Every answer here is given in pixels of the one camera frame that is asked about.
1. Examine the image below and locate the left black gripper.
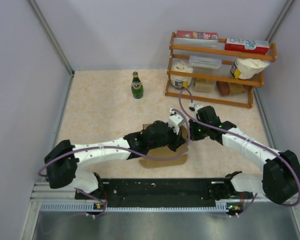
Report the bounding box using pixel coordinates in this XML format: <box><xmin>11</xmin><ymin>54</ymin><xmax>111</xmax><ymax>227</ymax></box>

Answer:
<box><xmin>148</xmin><ymin>123</ymin><xmax>187</xmax><ymax>152</ymax></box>

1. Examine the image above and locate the brown cardboard box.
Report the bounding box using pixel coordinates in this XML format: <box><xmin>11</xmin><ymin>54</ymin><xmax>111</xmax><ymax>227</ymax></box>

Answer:
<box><xmin>139</xmin><ymin>120</ymin><xmax>188</xmax><ymax>169</ymax></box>

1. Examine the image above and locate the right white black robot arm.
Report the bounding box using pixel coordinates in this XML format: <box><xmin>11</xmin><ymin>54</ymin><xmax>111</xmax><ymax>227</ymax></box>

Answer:
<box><xmin>189</xmin><ymin>103</ymin><xmax>300</xmax><ymax>205</ymax></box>

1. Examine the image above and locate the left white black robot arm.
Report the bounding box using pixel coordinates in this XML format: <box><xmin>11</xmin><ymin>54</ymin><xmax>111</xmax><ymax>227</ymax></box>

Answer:
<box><xmin>44</xmin><ymin>120</ymin><xmax>186</xmax><ymax>199</ymax></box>

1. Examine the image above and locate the red white box right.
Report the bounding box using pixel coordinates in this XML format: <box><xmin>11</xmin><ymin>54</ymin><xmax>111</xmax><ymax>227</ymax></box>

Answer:
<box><xmin>224</xmin><ymin>37</ymin><xmax>270</xmax><ymax>55</ymax></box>

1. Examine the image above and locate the red foil box left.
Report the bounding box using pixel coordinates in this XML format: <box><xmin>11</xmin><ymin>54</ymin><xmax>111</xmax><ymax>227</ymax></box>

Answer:
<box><xmin>176</xmin><ymin>30</ymin><xmax>219</xmax><ymax>41</ymax></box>

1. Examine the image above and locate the tan cardboard block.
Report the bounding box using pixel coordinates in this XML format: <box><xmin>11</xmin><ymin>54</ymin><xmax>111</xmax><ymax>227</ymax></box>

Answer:
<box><xmin>194</xmin><ymin>78</ymin><xmax>215</xmax><ymax>93</ymax></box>

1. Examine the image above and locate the brown brick block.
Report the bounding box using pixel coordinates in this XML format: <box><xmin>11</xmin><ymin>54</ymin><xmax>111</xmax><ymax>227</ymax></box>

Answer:
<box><xmin>216</xmin><ymin>81</ymin><xmax>231</xmax><ymax>97</ymax></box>

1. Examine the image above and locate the white bag left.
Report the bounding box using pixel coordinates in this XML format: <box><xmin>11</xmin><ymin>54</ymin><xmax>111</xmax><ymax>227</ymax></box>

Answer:
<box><xmin>170</xmin><ymin>60</ymin><xmax>193</xmax><ymax>89</ymax></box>

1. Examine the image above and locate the green glass bottle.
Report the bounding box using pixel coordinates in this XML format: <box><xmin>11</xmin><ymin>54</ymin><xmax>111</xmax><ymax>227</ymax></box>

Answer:
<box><xmin>131</xmin><ymin>71</ymin><xmax>144</xmax><ymax>99</ymax></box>

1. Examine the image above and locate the crumpled brown paper bag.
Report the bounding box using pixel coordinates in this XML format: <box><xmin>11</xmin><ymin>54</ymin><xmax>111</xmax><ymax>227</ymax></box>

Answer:
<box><xmin>228</xmin><ymin>83</ymin><xmax>249</xmax><ymax>95</ymax></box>

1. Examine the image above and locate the wooden shelf rack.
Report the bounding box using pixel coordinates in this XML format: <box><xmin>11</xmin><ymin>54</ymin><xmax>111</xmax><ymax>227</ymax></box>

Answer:
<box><xmin>164</xmin><ymin>32</ymin><xmax>278</xmax><ymax>109</ymax></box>

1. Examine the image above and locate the clear plastic container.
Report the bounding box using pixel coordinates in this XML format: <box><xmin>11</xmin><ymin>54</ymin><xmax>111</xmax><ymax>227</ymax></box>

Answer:
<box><xmin>188</xmin><ymin>55</ymin><xmax>222</xmax><ymax>70</ymax></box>

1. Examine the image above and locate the large white bag right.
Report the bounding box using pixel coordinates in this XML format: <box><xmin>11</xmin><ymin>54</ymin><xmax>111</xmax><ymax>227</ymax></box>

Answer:
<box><xmin>230</xmin><ymin>58</ymin><xmax>271</xmax><ymax>80</ymax></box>

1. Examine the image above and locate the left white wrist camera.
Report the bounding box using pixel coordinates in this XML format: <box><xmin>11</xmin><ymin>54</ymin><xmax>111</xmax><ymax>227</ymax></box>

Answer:
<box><xmin>167</xmin><ymin>108</ymin><xmax>185</xmax><ymax>135</ymax></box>

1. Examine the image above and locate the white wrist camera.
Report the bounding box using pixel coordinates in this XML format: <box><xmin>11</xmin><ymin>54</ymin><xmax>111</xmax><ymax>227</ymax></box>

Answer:
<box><xmin>167</xmin><ymin>108</ymin><xmax>185</xmax><ymax>135</ymax></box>
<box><xmin>189</xmin><ymin>102</ymin><xmax>204</xmax><ymax>119</ymax></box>

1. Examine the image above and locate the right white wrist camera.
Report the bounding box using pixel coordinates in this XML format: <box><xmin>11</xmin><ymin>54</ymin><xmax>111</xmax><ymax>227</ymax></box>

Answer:
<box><xmin>189</xmin><ymin>102</ymin><xmax>204</xmax><ymax>119</ymax></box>

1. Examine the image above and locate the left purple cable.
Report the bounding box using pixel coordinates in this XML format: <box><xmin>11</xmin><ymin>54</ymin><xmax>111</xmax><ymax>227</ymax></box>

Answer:
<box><xmin>37</xmin><ymin>108</ymin><xmax>191</xmax><ymax>218</ymax></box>

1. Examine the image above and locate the purple cable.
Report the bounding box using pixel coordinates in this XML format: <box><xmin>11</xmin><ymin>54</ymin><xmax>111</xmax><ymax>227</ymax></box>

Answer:
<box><xmin>178</xmin><ymin>88</ymin><xmax>300</xmax><ymax>218</ymax></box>
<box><xmin>37</xmin><ymin>108</ymin><xmax>191</xmax><ymax>218</ymax></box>

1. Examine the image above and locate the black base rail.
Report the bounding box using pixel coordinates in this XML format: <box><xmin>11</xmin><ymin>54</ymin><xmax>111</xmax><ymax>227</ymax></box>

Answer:
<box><xmin>75</xmin><ymin>178</ymin><xmax>253</xmax><ymax>208</ymax></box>

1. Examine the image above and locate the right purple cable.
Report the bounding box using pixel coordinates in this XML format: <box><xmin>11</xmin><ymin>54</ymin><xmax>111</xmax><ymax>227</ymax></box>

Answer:
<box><xmin>178</xmin><ymin>88</ymin><xmax>300</xmax><ymax>218</ymax></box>

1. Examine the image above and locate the right aluminium frame post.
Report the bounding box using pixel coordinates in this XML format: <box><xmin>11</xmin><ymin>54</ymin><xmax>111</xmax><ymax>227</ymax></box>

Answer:
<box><xmin>265</xmin><ymin>0</ymin><xmax>296</xmax><ymax>43</ymax></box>

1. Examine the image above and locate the grey cable duct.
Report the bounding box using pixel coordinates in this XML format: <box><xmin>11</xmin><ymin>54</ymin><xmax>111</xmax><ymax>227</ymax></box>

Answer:
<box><xmin>41</xmin><ymin>201</ymin><xmax>241</xmax><ymax>213</ymax></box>

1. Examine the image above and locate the aluminium corner frame post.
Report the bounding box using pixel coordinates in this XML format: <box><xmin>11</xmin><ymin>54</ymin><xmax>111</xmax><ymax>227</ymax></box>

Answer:
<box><xmin>27</xmin><ymin>0</ymin><xmax>75</xmax><ymax>76</ymax></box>

